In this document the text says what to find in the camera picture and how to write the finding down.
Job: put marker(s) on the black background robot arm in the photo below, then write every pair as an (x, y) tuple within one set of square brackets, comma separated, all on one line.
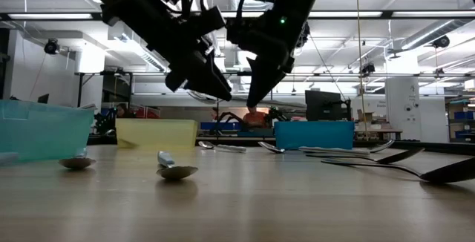
[(226, 115), (104, 123), (276, 114)]

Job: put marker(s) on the shelf with blue bins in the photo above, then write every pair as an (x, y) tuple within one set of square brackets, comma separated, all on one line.
[(464, 115)]

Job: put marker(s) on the black metal stand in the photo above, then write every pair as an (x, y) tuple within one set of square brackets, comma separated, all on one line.
[(79, 86)]

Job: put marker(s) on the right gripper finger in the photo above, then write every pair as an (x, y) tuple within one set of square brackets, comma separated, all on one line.
[(263, 82)]

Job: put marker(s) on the wooden background table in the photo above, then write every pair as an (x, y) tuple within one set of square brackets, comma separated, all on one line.
[(378, 131)]

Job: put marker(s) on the dark metal spoon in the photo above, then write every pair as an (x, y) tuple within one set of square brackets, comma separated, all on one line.
[(449, 175), (384, 145), (401, 156)]

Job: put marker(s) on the yellow translucent plastic bin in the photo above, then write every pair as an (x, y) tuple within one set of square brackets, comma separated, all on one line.
[(159, 132)]

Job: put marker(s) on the black monitor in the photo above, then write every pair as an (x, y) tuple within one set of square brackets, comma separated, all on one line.
[(323, 104)]

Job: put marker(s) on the blue plastic bin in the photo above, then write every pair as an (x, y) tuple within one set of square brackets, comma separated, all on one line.
[(315, 134)]

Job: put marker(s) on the green translucent plastic bin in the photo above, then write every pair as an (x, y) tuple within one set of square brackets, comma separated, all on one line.
[(44, 130)]

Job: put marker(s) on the black aluminium table frame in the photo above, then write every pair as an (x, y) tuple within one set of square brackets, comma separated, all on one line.
[(438, 147)]

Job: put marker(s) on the white square pillar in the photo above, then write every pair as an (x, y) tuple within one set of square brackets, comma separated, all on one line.
[(402, 123)]

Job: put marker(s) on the cardboard box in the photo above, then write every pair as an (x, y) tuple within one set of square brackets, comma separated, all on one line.
[(367, 116)]

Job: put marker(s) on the small black screen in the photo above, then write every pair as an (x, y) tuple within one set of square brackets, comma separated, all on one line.
[(43, 99)]

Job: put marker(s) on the silver ceiling duct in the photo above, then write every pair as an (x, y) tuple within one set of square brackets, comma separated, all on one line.
[(430, 33)]

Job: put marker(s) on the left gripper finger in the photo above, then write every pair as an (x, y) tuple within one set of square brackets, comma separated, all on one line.
[(211, 82)]

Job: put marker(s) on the long ceiling light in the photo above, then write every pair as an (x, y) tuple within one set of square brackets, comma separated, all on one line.
[(434, 13), (50, 16), (345, 13)]

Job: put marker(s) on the red storage bins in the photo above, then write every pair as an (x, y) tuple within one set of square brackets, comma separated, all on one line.
[(146, 114)]

